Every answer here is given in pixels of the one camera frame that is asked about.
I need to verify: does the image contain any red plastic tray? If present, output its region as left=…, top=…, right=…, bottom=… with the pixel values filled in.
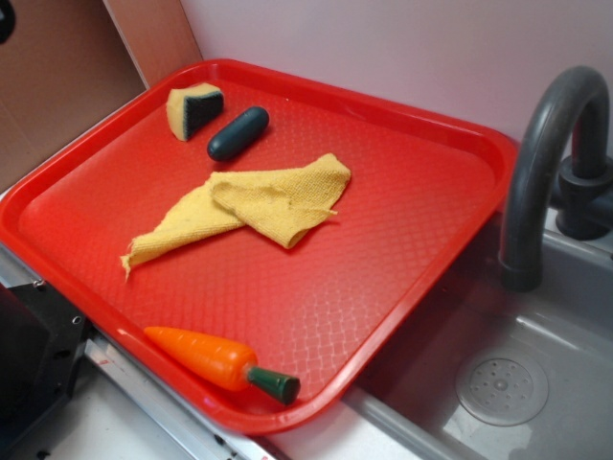
left=1, top=59, right=516, bottom=435

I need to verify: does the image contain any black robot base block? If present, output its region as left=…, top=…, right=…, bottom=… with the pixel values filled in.
left=1, top=284, right=89, bottom=459

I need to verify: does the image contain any dark grey toy faucet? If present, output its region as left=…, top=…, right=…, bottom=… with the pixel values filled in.
left=498, top=66, right=612, bottom=292

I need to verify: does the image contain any dark green capsule toy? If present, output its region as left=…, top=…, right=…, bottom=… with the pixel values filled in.
left=207, top=106, right=270, bottom=162

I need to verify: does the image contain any yellow green sponge wedge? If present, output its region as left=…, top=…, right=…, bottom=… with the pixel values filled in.
left=166, top=83, right=224, bottom=142

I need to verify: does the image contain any orange plastic toy carrot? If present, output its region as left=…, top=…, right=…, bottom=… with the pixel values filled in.
left=144, top=326, right=301, bottom=405

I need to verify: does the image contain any grey plastic toy sink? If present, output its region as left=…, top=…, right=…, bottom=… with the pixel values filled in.
left=345, top=220, right=612, bottom=459

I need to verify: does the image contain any brown cardboard panel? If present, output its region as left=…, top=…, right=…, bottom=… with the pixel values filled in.
left=1, top=1, right=201, bottom=190

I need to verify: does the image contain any yellow microfiber cloth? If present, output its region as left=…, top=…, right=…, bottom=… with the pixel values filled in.
left=121, top=153, right=352, bottom=274

